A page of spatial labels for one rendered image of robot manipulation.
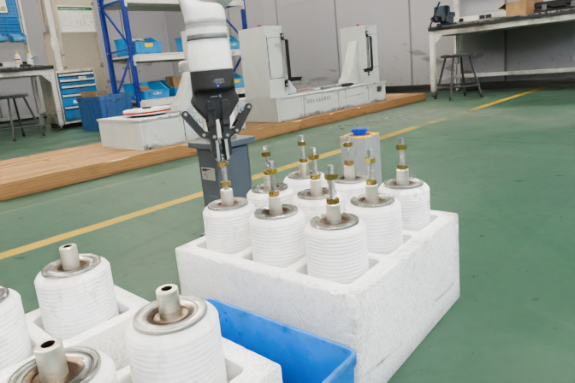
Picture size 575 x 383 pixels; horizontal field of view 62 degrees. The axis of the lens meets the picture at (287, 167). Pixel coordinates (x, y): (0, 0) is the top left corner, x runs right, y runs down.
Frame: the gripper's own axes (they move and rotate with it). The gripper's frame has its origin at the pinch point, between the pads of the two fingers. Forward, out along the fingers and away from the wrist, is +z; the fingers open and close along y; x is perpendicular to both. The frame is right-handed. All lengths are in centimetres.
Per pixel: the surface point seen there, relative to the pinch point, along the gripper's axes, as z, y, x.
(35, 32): -106, -107, 858
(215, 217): 11.3, -3.4, -3.6
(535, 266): 36, 66, -9
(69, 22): -96, -43, 640
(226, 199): 9.1, -0.5, -1.1
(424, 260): 21.0, 28.4, -20.1
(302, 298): 20.0, 4.2, -23.3
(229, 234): 14.6, -1.4, -4.6
